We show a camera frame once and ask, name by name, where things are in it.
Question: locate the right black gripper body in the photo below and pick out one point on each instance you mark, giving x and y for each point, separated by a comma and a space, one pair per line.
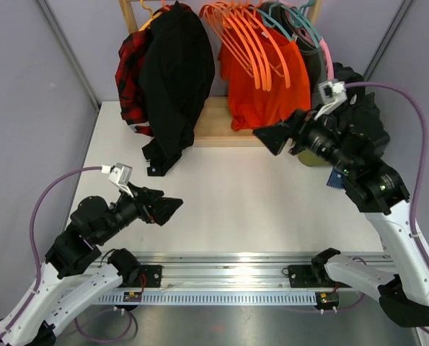
302, 122

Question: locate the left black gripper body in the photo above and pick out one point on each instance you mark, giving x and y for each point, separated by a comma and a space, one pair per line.
143, 208

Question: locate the dark grey striped shirt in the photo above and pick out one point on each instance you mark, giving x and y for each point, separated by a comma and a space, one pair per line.
360, 114

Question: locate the blue checked shirt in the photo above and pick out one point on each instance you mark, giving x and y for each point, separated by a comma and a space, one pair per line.
336, 179

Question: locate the orange hanger of blue shirt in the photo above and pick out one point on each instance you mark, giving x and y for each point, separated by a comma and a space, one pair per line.
217, 16

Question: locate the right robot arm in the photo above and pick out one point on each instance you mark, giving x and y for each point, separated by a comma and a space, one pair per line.
379, 193

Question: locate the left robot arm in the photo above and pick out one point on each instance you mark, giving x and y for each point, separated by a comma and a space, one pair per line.
48, 308

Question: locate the orange t-shirt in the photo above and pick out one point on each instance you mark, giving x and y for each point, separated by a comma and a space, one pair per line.
254, 108

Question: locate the pink hanger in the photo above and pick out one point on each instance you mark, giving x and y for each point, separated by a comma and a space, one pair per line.
327, 57

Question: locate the grey t-shirt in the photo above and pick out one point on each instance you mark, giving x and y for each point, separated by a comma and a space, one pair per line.
316, 72

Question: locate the teal hanger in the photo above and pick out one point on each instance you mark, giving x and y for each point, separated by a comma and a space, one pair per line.
271, 14

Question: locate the empty orange hanger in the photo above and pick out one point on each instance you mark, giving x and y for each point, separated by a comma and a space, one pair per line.
228, 19
261, 47

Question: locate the red black plaid shirt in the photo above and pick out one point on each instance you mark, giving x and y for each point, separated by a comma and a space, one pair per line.
131, 96

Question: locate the yellow hanger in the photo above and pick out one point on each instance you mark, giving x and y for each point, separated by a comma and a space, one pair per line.
153, 16

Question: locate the green laundry basket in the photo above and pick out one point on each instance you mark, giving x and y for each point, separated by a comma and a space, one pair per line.
309, 159

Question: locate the wooden clothes rack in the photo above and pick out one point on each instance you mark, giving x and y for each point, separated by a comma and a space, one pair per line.
213, 127

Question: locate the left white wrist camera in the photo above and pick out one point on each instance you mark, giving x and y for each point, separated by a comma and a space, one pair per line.
119, 175

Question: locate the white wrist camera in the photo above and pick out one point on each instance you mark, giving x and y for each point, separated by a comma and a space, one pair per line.
333, 94
119, 175

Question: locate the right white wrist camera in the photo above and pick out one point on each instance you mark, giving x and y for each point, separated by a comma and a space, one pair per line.
333, 94

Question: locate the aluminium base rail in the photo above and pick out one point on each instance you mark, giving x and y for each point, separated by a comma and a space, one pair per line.
225, 279

